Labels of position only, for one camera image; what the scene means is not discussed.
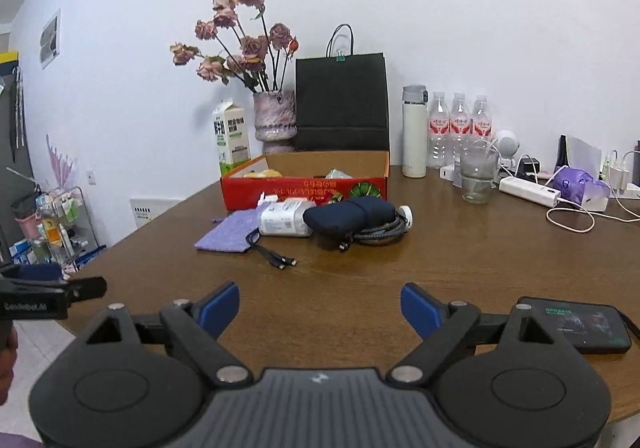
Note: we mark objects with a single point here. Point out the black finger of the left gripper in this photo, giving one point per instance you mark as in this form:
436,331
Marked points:
27,299

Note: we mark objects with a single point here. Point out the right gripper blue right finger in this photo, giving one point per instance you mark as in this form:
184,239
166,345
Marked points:
445,334

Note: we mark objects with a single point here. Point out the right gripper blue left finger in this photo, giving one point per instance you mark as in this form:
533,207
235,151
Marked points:
192,331

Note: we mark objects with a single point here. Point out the purple cloth pouch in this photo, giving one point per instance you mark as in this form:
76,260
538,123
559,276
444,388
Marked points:
229,235

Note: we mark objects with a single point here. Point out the white pill bottle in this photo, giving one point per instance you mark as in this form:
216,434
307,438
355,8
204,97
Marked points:
285,218

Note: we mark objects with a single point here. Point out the navy blue pouch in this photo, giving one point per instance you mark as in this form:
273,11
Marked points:
359,213

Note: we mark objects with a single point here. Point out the orange white plush toy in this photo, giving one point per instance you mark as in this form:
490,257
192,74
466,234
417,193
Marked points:
265,173

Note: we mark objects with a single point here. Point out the clear plastic bag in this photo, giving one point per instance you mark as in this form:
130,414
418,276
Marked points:
337,174

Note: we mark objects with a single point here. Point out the metal storage rack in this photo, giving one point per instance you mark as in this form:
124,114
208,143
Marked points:
57,226

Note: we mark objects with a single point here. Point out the black smartphone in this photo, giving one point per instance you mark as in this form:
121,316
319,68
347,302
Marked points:
593,329

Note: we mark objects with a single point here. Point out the white power strip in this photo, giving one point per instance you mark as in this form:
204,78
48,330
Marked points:
529,191

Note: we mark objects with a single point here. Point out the clear glass cup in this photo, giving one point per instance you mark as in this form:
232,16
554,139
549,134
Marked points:
478,169

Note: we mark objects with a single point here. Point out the red cardboard box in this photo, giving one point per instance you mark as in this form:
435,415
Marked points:
304,175

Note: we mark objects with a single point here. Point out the purple pouch on box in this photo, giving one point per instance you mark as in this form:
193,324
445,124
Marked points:
580,188

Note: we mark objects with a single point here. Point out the water bottle middle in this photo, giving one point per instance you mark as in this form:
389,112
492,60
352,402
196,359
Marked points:
460,124

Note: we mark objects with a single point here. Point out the water bottle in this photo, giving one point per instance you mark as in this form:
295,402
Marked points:
460,124
481,121
437,130

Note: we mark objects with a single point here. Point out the milk carton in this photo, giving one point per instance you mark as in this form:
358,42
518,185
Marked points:
233,146

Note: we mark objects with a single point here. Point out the water bottle left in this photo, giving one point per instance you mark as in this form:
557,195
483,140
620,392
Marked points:
437,130

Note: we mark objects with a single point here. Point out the water bottle right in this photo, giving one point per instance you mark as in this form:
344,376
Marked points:
481,121

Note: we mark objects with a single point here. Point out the pink ceramic vase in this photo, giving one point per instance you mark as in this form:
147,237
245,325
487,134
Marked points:
275,120

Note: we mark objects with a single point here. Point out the white thermos bottle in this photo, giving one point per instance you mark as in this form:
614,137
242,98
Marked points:
414,131

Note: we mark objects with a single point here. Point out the black paper bag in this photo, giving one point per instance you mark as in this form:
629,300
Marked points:
342,98

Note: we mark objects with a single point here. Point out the dried pink roses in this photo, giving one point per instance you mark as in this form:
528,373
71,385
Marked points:
238,43

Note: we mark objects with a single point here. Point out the white wall panel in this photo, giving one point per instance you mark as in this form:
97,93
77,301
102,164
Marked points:
145,210

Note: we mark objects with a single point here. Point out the white round camera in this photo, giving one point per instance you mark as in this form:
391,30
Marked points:
507,145

